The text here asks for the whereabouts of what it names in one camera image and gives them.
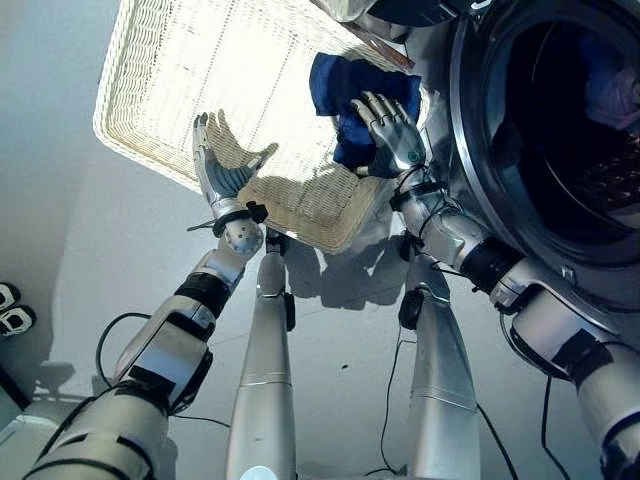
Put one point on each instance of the left silver robot leg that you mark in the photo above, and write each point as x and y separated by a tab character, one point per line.
262	375

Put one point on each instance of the silver robot leg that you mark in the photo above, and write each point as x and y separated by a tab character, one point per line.
262	375
440	380

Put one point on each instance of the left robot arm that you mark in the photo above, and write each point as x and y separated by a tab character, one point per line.
160	345

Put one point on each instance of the silver front-load washing machine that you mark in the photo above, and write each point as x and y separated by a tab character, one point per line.
480	150

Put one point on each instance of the right silver robot leg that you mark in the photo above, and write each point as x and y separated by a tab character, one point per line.
440	380

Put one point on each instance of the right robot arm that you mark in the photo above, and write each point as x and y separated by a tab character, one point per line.
545	325

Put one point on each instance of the black and white shoe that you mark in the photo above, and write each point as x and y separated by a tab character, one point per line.
16	320
7	296

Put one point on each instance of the white wicker laundry basket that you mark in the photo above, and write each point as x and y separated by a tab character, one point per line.
210	75

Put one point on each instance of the dark furniture base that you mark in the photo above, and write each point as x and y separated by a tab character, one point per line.
11	387

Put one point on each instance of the brown wooden board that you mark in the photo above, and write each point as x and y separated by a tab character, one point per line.
387	50

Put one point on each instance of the dark blue cloth garment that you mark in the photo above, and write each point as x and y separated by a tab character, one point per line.
345	82

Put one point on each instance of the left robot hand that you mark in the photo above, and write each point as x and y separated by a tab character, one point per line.
220	182

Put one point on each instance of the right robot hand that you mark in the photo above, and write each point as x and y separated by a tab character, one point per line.
397	142

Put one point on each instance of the pale garment in drum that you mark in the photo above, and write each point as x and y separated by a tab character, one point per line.
612	97

